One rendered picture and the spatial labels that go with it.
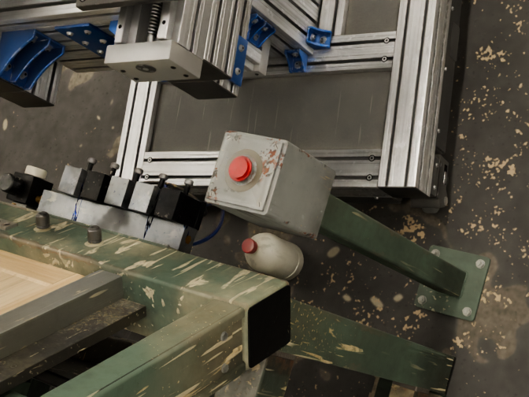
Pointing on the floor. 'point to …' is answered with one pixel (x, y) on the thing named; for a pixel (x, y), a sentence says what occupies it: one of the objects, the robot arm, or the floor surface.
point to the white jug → (273, 256)
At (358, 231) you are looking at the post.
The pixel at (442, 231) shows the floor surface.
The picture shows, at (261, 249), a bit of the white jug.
